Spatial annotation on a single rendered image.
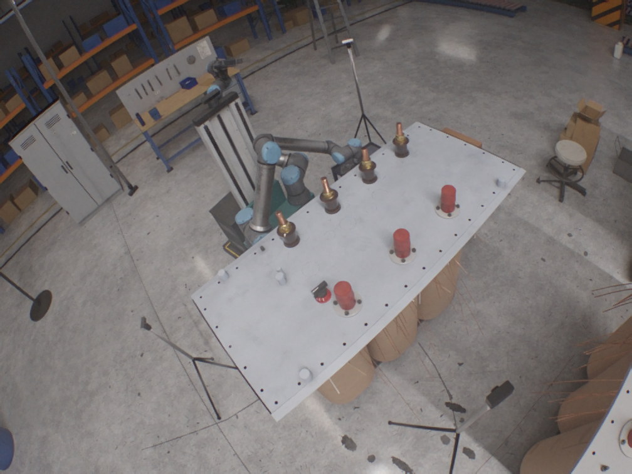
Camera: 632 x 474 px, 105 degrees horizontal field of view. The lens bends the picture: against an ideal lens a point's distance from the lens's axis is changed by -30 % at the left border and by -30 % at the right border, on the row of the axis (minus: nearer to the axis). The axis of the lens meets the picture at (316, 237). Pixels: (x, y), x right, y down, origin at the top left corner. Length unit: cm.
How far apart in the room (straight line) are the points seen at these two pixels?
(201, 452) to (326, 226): 216
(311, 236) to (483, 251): 196
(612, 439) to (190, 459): 282
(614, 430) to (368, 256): 119
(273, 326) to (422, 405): 151
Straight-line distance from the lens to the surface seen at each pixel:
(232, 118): 232
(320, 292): 139
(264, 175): 202
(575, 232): 368
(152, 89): 604
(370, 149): 287
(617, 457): 124
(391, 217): 164
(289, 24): 1065
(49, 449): 453
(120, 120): 908
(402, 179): 182
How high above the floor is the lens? 259
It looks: 48 degrees down
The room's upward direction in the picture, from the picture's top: 22 degrees counter-clockwise
